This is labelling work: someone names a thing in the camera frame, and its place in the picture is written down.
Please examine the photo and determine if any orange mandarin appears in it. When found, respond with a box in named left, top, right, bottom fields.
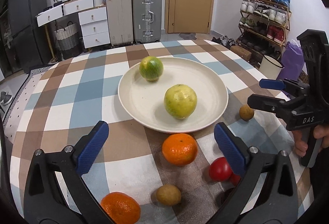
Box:
left=100, top=192, right=141, bottom=224
left=162, top=133, right=198, bottom=166

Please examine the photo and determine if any person's right hand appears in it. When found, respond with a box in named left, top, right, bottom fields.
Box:
left=292, top=124, right=329, bottom=158

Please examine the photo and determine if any purple bag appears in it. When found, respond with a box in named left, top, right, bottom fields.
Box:
left=277, top=40, right=305, bottom=80

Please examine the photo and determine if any white bucket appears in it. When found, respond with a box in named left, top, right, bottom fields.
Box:
left=259, top=55, right=284, bottom=80

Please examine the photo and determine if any wooden shoe rack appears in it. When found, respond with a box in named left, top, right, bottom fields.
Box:
left=237, top=0, right=292, bottom=67

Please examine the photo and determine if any brown longan front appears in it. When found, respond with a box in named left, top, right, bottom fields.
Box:
left=156, top=185, right=181, bottom=206

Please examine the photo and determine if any large yellow-green guava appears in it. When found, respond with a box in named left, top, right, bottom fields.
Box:
left=164, top=84, right=197, bottom=120

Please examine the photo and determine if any checkered tablecloth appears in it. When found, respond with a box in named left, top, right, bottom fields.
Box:
left=8, top=39, right=316, bottom=224

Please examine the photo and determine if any cream round plate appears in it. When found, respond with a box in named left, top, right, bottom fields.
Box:
left=118, top=56, right=229, bottom=134

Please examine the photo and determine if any green striped guava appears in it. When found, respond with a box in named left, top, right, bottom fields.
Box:
left=139, top=56, right=164, bottom=81

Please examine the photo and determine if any woven laundry basket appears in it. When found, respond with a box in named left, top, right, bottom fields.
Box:
left=55, top=21, right=82, bottom=60

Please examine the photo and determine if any silver suitcase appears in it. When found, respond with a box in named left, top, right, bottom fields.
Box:
left=132, top=0, right=162, bottom=43

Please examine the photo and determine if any beige suitcase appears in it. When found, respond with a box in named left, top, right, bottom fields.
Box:
left=106, top=0, right=134, bottom=46

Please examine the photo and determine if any white drawer cabinet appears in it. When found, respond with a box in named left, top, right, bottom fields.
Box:
left=36, top=0, right=110, bottom=49

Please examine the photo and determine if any black refrigerator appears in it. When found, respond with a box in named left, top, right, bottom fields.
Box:
left=8, top=0, right=52, bottom=74

